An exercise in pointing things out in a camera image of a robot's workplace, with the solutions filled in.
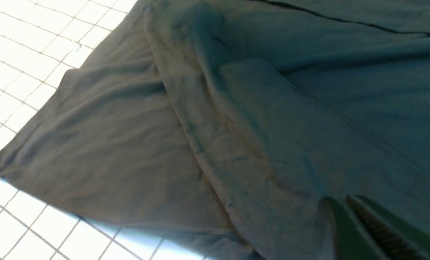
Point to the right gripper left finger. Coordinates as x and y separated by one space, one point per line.
343 236

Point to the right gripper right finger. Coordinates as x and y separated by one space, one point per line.
398 239

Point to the gray long sleeve shirt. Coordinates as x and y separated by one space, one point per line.
221 124

